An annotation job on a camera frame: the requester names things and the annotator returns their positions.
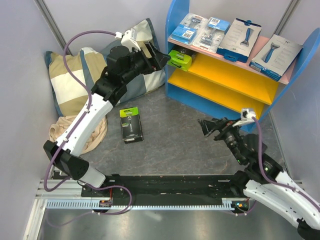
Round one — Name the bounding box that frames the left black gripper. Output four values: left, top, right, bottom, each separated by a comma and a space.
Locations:
122, 41, 171, 84

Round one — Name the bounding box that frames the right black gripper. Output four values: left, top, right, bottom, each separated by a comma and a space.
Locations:
196, 116, 245, 164

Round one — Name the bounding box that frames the black green razor box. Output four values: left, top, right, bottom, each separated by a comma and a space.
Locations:
167, 48, 196, 72
119, 107, 144, 144

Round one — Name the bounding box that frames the blue Gillette razor blister pack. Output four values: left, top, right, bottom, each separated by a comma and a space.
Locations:
169, 13, 209, 46

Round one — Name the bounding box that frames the Harry's razor pack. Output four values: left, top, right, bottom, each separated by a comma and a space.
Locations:
216, 18, 262, 63
249, 34, 303, 82

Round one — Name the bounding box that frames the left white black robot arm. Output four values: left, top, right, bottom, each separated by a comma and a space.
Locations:
43, 42, 171, 197

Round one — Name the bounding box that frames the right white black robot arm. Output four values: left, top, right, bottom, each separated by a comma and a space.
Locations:
198, 117, 320, 240

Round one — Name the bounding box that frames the colourful wooden shelf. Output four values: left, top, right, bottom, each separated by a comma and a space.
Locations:
164, 0, 320, 133

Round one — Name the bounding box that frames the checked blue beige pillow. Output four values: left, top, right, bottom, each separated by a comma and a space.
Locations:
44, 17, 167, 117

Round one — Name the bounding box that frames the beige crumpled cloth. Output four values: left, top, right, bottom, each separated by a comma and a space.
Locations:
49, 115, 108, 155

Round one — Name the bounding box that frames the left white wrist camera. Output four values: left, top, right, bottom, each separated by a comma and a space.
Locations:
114, 28, 141, 52

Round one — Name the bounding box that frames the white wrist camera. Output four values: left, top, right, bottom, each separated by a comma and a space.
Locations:
114, 28, 141, 52
232, 108, 256, 127

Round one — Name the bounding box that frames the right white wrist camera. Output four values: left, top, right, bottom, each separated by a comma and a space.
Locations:
232, 108, 256, 127

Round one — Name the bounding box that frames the grey slotted cable duct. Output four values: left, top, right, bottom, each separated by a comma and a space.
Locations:
45, 199, 249, 211

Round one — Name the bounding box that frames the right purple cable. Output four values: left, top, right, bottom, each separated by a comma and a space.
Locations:
221, 116, 320, 218

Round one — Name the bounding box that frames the purple cable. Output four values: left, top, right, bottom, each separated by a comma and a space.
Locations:
221, 116, 320, 218
42, 30, 133, 228

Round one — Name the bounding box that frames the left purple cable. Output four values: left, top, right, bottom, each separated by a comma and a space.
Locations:
42, 30, 133, 228

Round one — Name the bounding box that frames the aluminium frame rail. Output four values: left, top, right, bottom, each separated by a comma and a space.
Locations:
23, 180, 299, 240

